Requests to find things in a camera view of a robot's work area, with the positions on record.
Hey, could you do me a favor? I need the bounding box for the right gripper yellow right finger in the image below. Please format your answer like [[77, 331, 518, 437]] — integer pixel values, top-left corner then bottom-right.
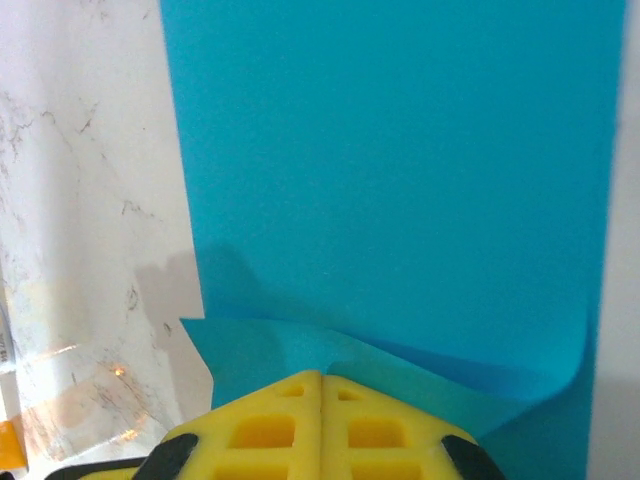
[[319, 373, 507, 480]]

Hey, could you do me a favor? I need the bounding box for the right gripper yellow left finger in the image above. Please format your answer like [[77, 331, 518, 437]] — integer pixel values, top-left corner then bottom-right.
[[134, 369, 324, 480]]

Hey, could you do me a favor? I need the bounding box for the blue paper sheet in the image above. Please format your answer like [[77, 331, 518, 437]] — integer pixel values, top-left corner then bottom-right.
[[159, 0, 629, 480]]

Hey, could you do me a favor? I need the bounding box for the orange translucent plate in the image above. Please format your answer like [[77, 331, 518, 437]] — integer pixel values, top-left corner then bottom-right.
[[0, 422, 27, 472]]

